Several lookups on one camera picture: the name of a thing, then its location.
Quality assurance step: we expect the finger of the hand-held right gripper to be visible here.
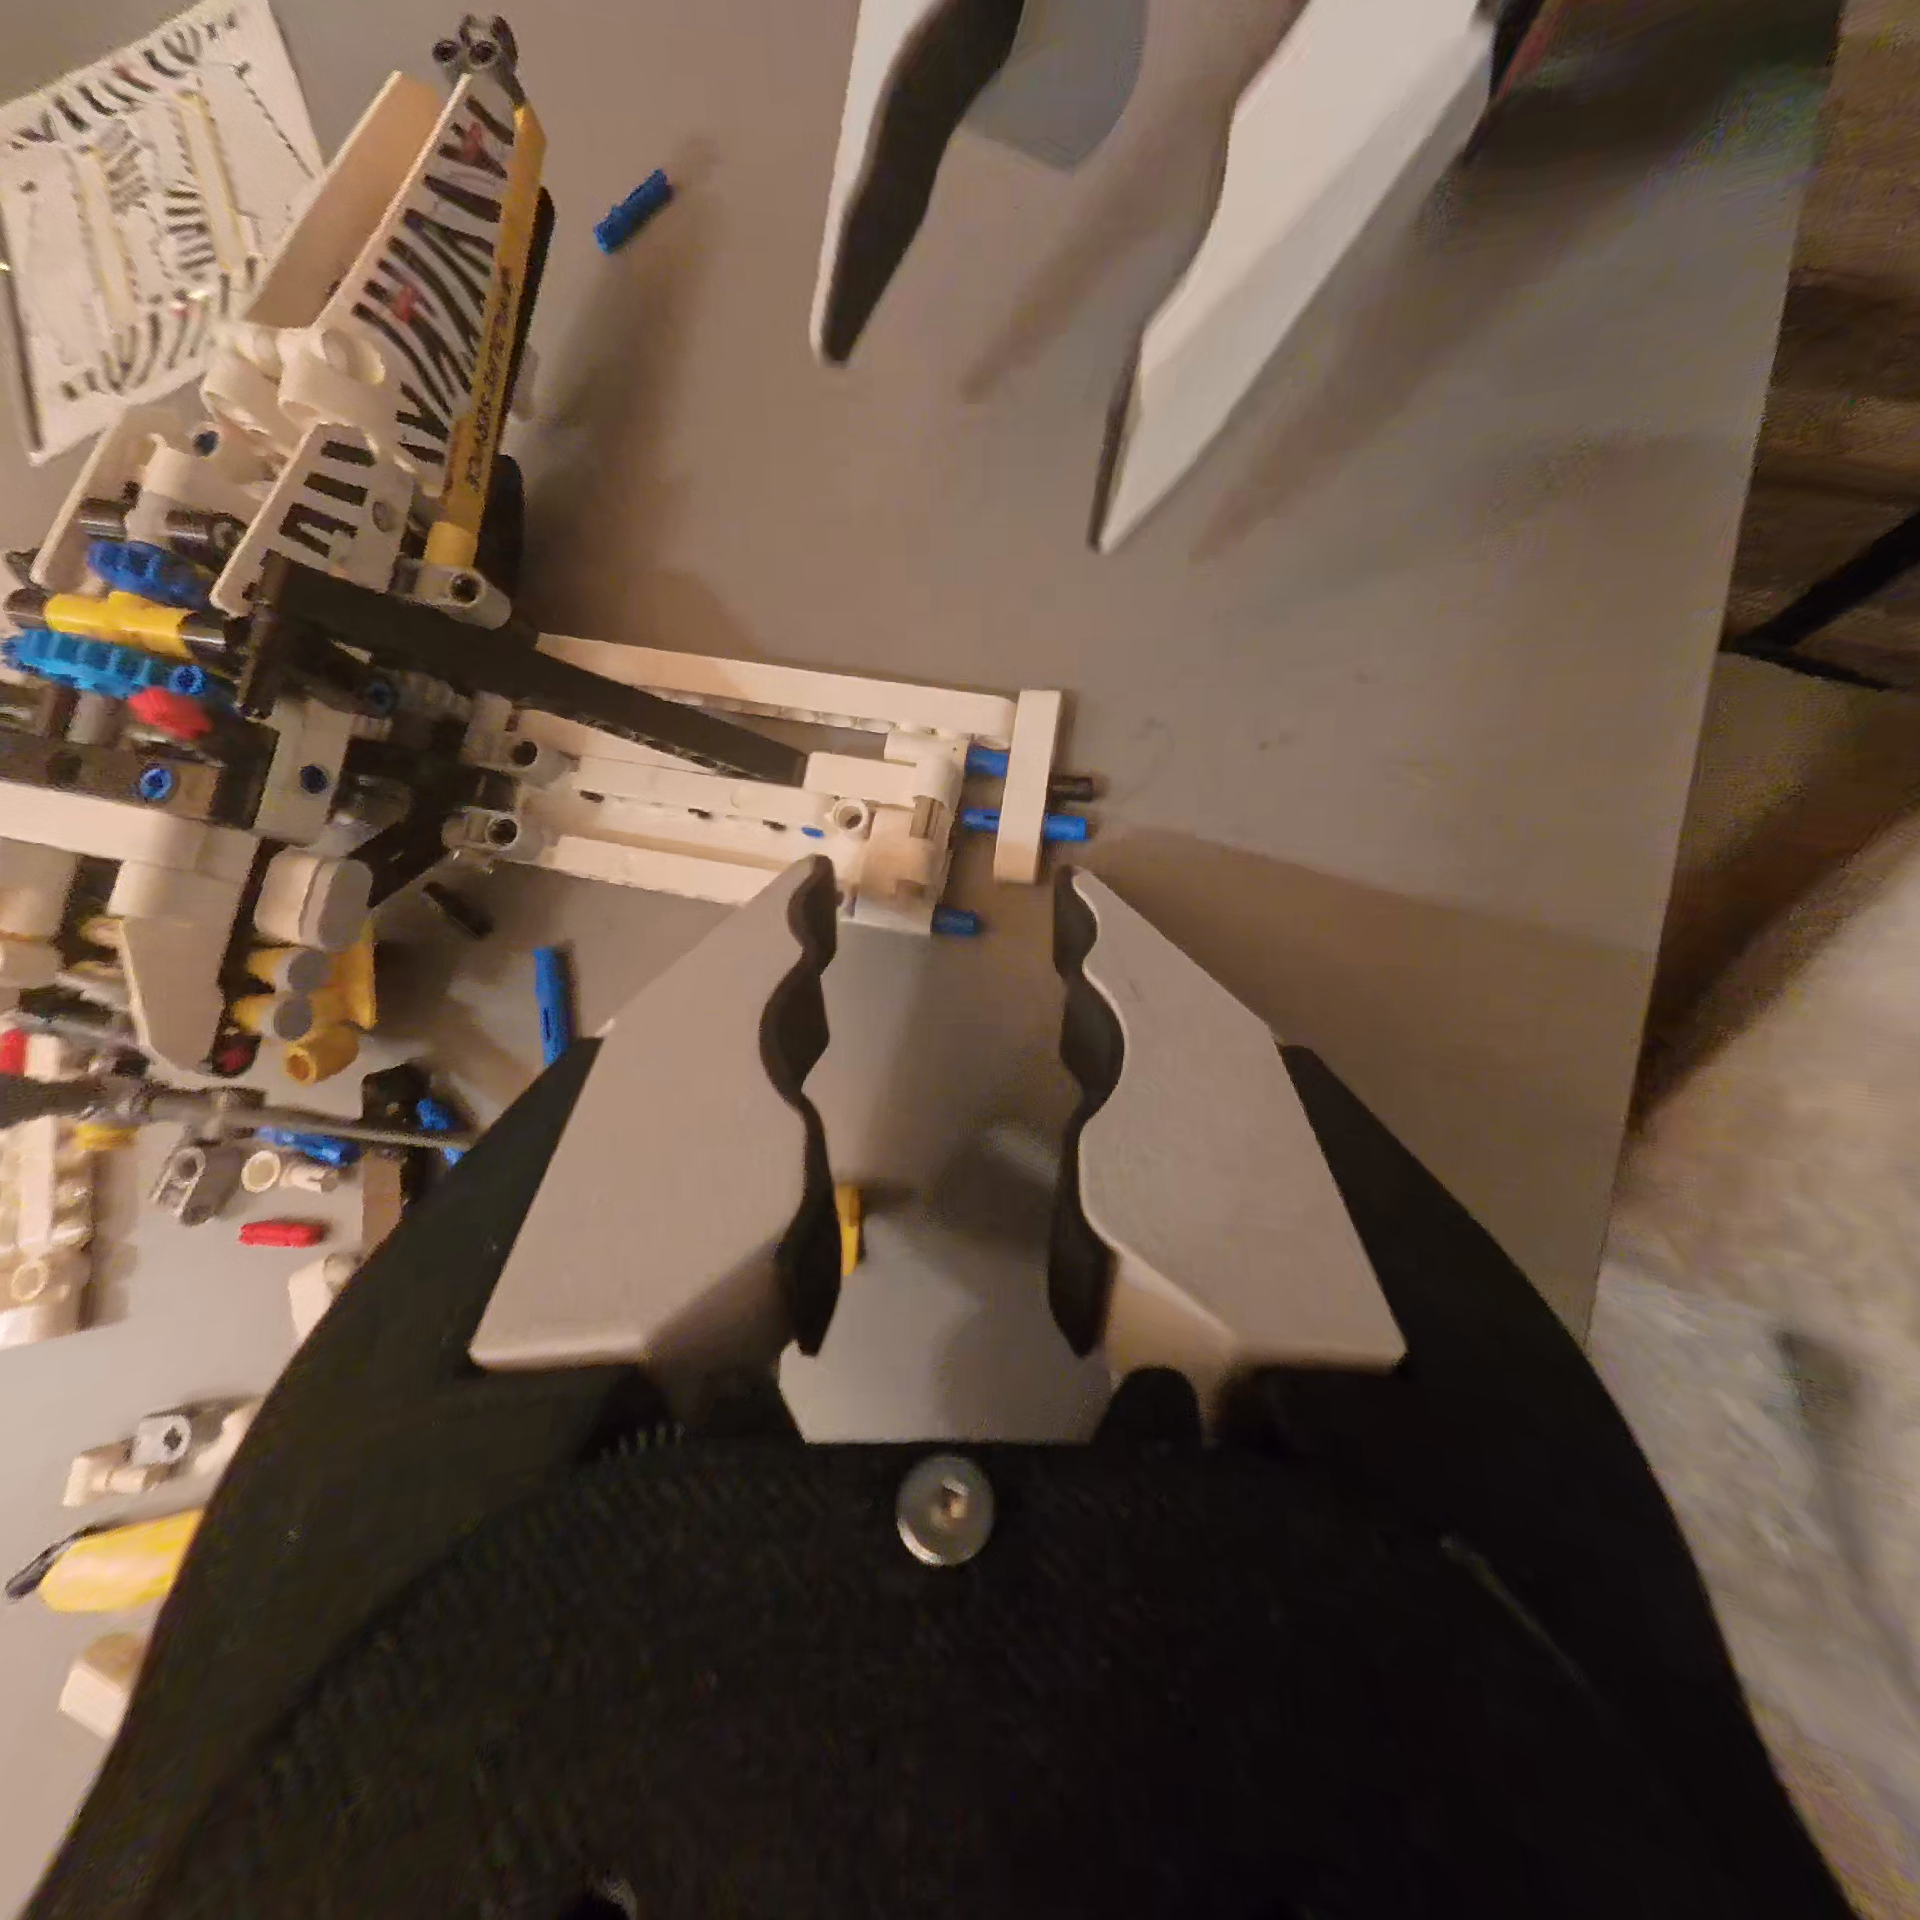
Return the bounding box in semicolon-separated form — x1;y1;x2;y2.
809;0;1033;366
1088;0;1497;558

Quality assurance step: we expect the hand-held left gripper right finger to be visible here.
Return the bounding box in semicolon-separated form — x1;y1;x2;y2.
1046;864;1412;1415

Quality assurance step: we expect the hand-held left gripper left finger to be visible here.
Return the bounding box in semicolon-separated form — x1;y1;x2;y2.
463;854;840;1376

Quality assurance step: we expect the zebra striped lego helicopter model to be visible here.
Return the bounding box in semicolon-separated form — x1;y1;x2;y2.
0;16;1037;1164

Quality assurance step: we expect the short white lego beam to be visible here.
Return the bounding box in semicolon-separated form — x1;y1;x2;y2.
963;687;1100;886

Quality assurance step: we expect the white grey lego connector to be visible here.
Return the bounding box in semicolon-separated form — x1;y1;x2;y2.
63;1400;255;1509

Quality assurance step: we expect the yellow curved lego panel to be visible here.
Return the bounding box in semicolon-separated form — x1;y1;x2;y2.
37;1505;204;1614

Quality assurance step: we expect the tan cushion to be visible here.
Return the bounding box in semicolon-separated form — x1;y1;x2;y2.
1627;661;1920;1097

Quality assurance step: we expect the black metal bar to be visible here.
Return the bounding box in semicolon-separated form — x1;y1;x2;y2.
1725;509;1920;662

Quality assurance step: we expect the zebra print sticker sheet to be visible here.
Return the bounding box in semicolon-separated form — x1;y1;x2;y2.
0;0;324;458

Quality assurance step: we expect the white Lego frame piece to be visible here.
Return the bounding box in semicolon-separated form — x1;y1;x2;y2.
0;1117;97;1343

